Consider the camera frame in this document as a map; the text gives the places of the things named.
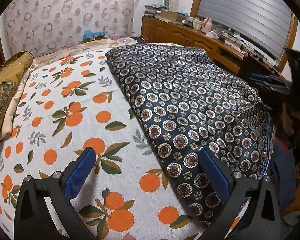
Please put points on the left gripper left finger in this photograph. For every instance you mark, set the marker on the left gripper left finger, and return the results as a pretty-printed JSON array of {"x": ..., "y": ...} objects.
[{"x": 32, "y": 219}]

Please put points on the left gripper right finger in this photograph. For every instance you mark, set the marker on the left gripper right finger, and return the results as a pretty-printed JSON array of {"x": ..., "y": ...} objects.
[{"x": 250, "y": 209}]

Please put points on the navy circle-patterned garment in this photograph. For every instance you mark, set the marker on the navy circle-patterned garment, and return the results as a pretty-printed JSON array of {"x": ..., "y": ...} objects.
[{"x": 185, "y": 102}]

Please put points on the wooden sideboard cabinet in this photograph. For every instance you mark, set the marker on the wooden sideboard cabinet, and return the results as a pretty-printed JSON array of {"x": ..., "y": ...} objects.
[{"x": 224, "y": 55}]

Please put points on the grey window blind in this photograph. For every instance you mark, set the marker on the grey window blind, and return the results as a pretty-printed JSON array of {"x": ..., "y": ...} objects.
[{"x": 265, "y": 22}]

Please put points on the pink thermos jug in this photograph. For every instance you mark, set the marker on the pink thermos jug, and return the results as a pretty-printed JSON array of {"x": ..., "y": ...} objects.
[{"x": 207, "y": 25}]

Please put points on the orange-print white bedsheet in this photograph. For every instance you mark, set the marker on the orange-print white bedsheet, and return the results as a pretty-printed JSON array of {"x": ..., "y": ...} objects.
[{"x": 76, "y": 103}]

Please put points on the olive gold folded cloth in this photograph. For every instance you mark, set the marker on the olive gold folded cloth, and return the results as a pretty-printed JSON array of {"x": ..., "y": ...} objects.
[{"x": 13, "y": 76}]

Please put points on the cardboard box on sideboard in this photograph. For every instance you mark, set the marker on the cardboard box on sideboard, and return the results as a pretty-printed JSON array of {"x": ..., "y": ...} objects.
[{"x": 169, "y": 16}]

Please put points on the blue-topped box behind bed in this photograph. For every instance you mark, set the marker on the blue-topped box behind bed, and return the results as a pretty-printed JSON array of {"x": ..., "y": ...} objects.
[{"x": 92, "y": 36}]

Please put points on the floral quilt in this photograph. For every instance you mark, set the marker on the floral quilt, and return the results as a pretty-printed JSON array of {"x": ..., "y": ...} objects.
[{"x": 84, "y": 48}]

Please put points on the sheer circle-patterned curtain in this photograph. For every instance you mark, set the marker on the sheer circle-patterned curtain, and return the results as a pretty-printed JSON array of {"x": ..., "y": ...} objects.
[{"x": 46, "y": 26}]

